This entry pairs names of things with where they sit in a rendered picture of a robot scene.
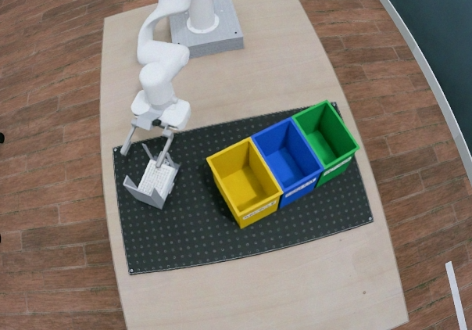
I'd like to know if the green open bin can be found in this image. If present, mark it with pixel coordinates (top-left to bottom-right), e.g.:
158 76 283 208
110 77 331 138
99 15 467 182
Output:
291 99 360 188

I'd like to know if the yellow open bin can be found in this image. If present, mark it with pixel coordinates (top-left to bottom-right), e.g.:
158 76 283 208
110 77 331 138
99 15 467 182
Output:
206 137 283 229

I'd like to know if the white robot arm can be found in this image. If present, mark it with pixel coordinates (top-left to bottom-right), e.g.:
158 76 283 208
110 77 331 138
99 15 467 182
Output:
137 0 219 130

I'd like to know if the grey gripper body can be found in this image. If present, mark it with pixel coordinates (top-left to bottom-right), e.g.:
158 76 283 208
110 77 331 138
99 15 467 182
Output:
131 90 191 131

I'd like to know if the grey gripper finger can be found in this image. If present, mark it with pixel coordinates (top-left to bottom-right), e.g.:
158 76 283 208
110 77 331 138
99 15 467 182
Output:
120 119 139 156
155 123 173 169

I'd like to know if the blue bin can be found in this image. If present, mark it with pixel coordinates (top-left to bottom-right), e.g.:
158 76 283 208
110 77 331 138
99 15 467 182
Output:
250 117 325 209

